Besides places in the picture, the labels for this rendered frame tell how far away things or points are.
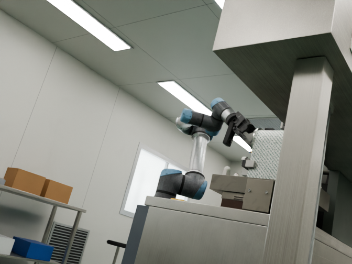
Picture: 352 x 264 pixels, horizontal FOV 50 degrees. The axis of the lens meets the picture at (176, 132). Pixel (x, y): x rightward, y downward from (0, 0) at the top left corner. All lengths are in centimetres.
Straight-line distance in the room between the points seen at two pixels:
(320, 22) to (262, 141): 98
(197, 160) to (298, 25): 152
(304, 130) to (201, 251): 76
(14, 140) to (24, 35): 127
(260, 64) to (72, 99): 460
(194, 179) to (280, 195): 141
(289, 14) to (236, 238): 78
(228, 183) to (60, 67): 409
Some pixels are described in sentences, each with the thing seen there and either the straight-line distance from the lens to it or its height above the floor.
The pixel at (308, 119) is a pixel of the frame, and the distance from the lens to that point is 75.
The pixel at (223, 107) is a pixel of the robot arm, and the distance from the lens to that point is 191.
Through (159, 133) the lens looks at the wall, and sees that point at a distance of 652.
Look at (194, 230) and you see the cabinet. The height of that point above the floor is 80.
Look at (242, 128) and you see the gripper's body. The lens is 182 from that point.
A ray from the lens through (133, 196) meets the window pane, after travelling 622.
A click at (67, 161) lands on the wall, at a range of 530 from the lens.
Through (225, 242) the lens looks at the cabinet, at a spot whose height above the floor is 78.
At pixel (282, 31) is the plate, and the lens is 78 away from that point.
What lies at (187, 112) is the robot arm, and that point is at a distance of 195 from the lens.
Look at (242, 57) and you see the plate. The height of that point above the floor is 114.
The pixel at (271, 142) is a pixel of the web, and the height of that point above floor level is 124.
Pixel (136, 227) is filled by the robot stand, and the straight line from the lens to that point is 208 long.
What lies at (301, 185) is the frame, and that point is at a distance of 71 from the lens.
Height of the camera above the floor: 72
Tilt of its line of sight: 17 degrees up
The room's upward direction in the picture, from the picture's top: 14 degrees clockwise
